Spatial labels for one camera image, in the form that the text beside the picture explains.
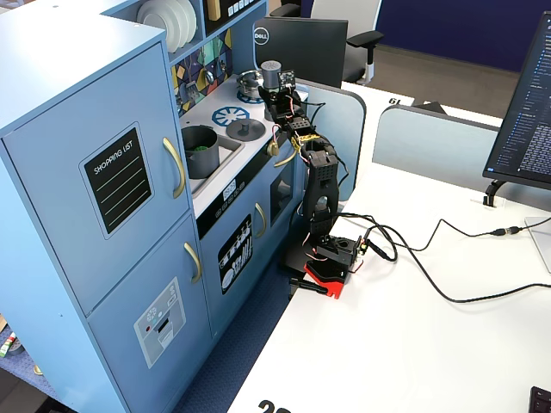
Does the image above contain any black power cable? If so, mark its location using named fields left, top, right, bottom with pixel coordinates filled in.
left=342, top=213, right=551, bottom=305

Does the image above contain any gold dishwasher door handle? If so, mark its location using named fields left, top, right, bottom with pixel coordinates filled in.
left=254, top=201, right=269, bottom=240

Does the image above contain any black keyboard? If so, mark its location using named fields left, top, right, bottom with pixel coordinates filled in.
left=528, top=385, right=551, bottom=413

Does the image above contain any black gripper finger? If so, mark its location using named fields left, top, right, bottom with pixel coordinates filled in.
left=257, top=84, right=277, bottom=110

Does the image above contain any gold oven door handle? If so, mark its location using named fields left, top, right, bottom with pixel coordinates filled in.
left=272, top=143, right=299, bottom=169

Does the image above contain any light blue toy kitchen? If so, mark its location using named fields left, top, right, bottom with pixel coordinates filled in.
left=0, top=0, right=312, bottom=413

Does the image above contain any black Dell monitor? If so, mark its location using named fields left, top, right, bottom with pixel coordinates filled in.
left=252, top=16, right=350, bottom=90

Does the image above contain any green and red package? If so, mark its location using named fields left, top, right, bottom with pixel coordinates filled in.
left=0, top=330, right=19, bottom=359

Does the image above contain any dark grey toy pot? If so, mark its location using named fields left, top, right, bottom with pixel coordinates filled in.
left=181, top=125, right=221, bottom=181

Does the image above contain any lit computer monitor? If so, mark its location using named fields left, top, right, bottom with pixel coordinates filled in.
left=481, top=9, right=551, bottom=191

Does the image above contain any light blue desk divider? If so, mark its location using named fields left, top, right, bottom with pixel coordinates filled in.
left=371, top=104, right=503, bottom=187
left=294, top=78, right=368, bottom=204

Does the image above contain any white and black office chair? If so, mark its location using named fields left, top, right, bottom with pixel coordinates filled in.
left=281, top=0, right=385, bottom=86

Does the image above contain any black USB cable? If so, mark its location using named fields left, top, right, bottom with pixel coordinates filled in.
left=335, top=212, right=527, bottom=264

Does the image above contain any dark grey pot lid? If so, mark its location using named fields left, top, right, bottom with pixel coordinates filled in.
left=226, top=117, right=267, bottom=142

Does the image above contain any gold freezer door handle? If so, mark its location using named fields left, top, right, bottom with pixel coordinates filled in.
left=183, top=241, right=203, bottom=286

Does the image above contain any silver monitor base plate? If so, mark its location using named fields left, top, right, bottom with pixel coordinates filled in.
left=523, top=214, right=551, bottom=275

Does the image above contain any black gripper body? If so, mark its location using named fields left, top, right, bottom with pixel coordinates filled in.
left=269, top=87, right=310, bottom=125

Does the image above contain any dark blue partition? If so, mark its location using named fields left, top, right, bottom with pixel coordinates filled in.
left=375, top=0, right=536, bottom=73

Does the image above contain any silver metal toy pot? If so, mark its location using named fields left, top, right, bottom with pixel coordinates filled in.
left=236, top=69, right=265, bottom=103

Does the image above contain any red and black table clamp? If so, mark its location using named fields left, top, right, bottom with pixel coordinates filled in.
left=288, top=259, right=350, bottom=301

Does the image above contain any white toy plate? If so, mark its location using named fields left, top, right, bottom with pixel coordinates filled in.
left=136, top=0, right=176, bottom=53
left=165, top=0, right=190, bottom=49
left=183, top=0, right=200, bottom=43

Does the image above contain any long gold fridge door handle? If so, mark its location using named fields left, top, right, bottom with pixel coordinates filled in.
left=162, top=136, right=188, bottom=200

